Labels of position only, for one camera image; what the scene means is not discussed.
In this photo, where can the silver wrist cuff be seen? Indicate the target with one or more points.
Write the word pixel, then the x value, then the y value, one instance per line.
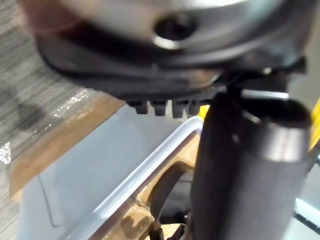
pixel 225 30

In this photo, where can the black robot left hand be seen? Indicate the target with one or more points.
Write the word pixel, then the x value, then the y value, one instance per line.
pixel 240 175

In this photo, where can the yellow shelf frame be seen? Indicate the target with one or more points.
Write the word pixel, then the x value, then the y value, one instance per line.
pixel 315 125

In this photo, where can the clear plastic storage box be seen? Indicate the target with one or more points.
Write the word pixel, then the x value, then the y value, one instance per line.
pixel 100 162

